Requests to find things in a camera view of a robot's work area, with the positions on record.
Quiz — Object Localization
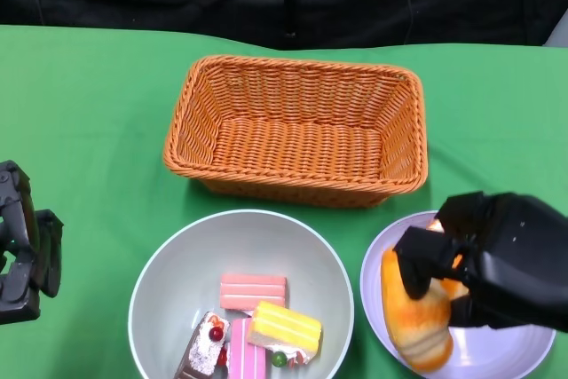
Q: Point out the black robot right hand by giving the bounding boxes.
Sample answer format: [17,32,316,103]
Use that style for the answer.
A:
[393,191,568,334]

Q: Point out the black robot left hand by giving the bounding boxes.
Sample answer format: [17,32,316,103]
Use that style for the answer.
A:
[0,160,65,326]

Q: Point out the orange bread with torn top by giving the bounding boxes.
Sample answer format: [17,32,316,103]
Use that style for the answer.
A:
[425,217,470,303]

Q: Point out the round orange striped bread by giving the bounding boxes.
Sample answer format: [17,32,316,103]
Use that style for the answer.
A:
[380,245,454,374]

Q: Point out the chocolate cake slice with cherry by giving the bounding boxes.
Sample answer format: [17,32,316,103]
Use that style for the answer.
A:
[172,311,232,379]

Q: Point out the pale grey bowl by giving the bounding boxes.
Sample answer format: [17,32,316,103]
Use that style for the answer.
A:
[128,209,355,379]

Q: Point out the salmon pink striped cake slice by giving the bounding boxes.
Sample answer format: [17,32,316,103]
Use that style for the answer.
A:
[220,274,288,312]

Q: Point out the yellow cake slice with cream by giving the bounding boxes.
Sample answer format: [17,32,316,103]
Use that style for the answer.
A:
[247,301,323,370]

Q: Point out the magenta pink striped cake slice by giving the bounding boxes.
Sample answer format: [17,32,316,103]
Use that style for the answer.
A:
[219,317,267,379]

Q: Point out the lavender plate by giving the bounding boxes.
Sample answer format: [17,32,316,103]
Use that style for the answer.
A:
[359,210,557,379]

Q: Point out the orange wicker basket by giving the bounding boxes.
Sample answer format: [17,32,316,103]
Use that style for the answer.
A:
[162,55,427,209]

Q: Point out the green tablecloth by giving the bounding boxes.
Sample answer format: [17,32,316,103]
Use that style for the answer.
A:
[0,26,568,379]

